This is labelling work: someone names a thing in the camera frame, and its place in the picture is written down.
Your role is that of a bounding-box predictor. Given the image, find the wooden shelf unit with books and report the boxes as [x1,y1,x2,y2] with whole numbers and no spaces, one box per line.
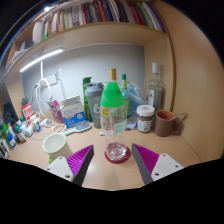
[0,0,224,164]

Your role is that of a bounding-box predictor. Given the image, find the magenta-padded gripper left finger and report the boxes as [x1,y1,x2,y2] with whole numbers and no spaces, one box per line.
[43,144,96,187]

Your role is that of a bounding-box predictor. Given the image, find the white wall power outlet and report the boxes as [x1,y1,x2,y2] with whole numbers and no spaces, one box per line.
[41,73,61,88]

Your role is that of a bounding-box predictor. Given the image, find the green plastic container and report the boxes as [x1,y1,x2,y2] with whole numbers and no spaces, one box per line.
[0,122,10,139]

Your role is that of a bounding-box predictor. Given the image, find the white mug with green handle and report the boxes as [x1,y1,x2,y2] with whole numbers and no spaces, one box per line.
[41,132,74,165]

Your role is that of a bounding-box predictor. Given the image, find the brown jar with white lid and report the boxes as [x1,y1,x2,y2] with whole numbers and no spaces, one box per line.
[136,104,156,134]

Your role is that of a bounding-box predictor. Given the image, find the clear bottle with green cap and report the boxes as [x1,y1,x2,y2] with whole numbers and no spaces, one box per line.
[99,81,129,162]

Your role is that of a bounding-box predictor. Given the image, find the brown mug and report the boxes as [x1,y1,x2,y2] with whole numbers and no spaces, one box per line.
[153,109,184,138]

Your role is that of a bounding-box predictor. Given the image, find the magenta pouch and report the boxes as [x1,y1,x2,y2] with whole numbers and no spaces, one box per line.
[47,99,65,125]

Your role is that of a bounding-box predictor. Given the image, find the yellow-capped bottle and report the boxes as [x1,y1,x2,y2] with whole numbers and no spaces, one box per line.
[109,68,118,84]

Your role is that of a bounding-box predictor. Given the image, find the red and white canister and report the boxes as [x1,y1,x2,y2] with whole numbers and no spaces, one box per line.
[21,102,34,121]

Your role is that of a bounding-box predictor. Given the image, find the dark supplement bottle green cap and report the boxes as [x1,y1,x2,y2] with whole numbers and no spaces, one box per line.
[14,126,27,144]

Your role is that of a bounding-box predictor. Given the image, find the green glass bottle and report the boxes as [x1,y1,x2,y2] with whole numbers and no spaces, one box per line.
[82,76,93,122]

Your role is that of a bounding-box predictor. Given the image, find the pale teal hairbrush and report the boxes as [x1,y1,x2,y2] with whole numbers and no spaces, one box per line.
[59,121,93,136]

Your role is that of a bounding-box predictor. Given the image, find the clear glass bottle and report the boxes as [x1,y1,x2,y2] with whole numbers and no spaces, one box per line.
[147,62,165,113]

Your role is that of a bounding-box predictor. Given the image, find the white LED light bar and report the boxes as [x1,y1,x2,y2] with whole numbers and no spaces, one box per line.
[19,48,65,73]

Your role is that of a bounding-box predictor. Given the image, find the white bottle with blue label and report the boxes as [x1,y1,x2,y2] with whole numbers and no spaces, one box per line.
[7,132,18,150]

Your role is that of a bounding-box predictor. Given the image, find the white cable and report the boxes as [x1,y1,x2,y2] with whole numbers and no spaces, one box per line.
[33,78,54,129]

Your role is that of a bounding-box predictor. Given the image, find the grey shaker bottle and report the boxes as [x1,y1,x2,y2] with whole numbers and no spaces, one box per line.
[84,82,105,130]

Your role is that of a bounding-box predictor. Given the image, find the green-capped teal bottle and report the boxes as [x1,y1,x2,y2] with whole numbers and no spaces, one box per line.
[120,73,131,118]

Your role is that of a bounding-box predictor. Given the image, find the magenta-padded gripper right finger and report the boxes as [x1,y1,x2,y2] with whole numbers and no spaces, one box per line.
[131,143,185,186]

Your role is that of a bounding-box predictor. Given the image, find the blue and white carton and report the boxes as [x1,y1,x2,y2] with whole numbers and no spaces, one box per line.
[58,95,87,130]

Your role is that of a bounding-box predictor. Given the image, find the blue plastic bag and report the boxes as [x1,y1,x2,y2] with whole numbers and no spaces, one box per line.
[126,81,149,131]

